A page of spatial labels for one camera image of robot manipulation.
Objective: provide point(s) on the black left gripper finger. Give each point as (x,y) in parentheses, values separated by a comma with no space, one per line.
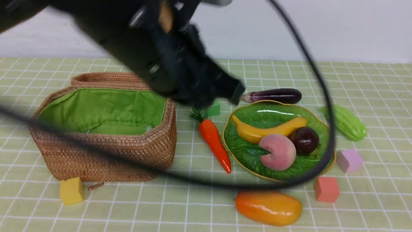
(228,87)

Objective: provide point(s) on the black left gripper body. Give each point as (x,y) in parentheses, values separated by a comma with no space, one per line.
(157,41)

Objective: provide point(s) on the yellow toy banana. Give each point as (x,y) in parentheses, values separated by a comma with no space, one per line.
(254,135)

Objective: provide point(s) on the purple toy eggplant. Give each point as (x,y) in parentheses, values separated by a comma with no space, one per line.
(283,95)

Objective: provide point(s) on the pink toy peach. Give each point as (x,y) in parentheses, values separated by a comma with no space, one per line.
(275,151)

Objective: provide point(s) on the dark purple toy mangosteen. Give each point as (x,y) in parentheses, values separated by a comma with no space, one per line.
(305,140)

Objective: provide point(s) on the green toy bitter gourd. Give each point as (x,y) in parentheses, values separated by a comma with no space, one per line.
(349,124)

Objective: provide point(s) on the orange toy mango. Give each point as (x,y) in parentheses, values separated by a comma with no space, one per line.
(269,207)

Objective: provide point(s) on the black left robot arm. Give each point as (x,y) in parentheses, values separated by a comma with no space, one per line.
(89,16)

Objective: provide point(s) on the green foam cube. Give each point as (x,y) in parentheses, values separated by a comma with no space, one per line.
(214,109)

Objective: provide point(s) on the orange toy carrot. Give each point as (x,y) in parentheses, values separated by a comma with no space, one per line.
(210,134)

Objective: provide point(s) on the woven wicker basket lid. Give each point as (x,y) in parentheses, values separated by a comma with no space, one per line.
(116,80)

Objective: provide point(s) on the green leaf-shaped glass plate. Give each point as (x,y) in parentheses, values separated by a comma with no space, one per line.
(268,114)

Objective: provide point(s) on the woven wicker basket green lining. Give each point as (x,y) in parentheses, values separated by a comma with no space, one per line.
(133,124)

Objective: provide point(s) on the salmon red foam cube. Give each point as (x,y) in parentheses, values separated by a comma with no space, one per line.
(326,189)

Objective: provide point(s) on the pink-purple foam cube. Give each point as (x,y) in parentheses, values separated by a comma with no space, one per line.
(349,161)

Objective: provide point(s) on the yellow foam cube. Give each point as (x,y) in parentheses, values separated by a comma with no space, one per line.
(72,191)

